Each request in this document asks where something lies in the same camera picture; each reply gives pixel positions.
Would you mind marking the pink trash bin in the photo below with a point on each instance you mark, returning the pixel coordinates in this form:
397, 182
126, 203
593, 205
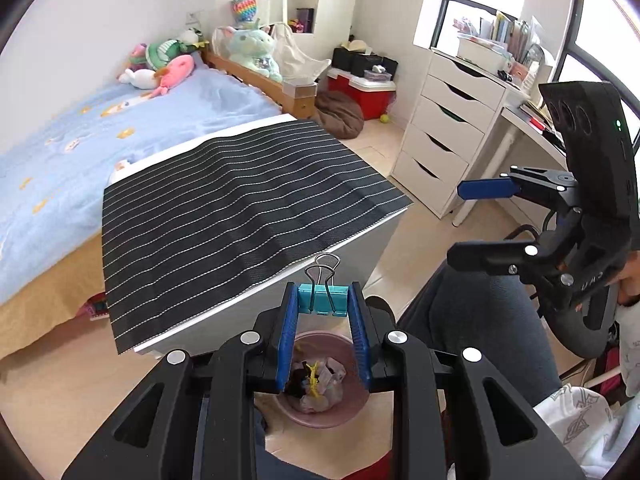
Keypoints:
342, 395

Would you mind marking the green striped plush toy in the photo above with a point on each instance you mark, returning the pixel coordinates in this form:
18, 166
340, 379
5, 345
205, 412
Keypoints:
158, 55

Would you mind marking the white seal plush toy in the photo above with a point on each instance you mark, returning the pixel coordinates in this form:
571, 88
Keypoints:
143, 79

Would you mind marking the teal binder clip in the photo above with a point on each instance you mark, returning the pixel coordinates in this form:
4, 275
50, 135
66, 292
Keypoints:
319, 295

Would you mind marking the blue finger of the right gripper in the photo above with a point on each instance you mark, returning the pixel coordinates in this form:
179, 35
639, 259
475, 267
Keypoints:
494, 258
487, 189

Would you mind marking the pink whale plush toy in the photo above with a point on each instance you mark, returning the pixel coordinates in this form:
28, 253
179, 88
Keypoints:
174, 73

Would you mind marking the person's right hand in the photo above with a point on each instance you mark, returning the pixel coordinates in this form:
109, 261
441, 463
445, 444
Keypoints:
629, 281

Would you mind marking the black striped table mat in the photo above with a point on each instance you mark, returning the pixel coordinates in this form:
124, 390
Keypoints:
240, 224

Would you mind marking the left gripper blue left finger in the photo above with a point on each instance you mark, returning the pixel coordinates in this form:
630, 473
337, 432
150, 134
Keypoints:
285, 333

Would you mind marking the white small table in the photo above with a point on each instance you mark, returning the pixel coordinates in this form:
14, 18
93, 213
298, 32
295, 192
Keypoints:
270, 279

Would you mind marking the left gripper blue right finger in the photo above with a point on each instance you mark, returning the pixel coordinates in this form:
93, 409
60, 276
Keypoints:
358, 315

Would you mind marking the wooden bed frame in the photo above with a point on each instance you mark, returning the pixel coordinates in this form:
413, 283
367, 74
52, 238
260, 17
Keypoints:
300, 108

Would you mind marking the brown bean bag cushion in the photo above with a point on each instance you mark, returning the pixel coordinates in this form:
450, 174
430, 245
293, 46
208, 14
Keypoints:
338, 114

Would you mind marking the white drawer cabinet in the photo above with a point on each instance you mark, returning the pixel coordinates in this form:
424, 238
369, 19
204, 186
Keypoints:
455, 111

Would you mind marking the red cooler box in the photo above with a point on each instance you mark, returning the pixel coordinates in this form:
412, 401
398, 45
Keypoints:
373, 97

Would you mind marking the large teal unicorn plush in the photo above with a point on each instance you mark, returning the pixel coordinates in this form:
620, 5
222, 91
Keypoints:
253, 49

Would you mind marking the light blue bed blanket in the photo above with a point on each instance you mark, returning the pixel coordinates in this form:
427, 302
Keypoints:
52, 183

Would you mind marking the yellow plastic hair clip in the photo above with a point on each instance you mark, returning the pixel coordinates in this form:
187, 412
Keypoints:
313, 378

